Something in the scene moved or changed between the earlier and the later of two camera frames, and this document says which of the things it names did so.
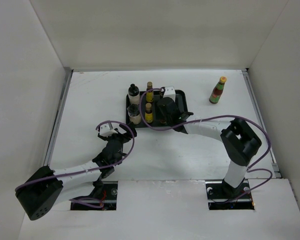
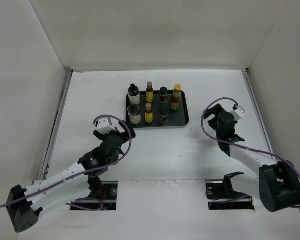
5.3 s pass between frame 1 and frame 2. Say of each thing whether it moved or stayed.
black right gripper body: moved
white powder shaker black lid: stayed
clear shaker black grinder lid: stayed
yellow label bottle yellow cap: stayed
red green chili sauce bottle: moved
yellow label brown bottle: stayed
